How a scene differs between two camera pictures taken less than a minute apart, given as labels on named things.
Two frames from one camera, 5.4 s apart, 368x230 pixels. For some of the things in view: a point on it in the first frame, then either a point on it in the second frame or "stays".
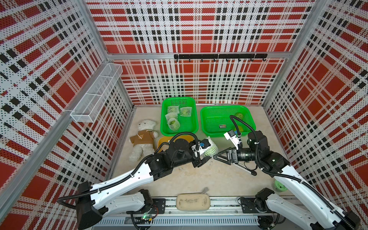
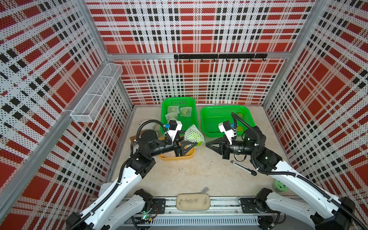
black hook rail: [202, 56] stays
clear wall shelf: [90, 106] stays
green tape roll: [279, 187] stays
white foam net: [210, 151] → [192, 134]
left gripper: [197, 163] → [176, 147]
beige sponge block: [195, 201] stays
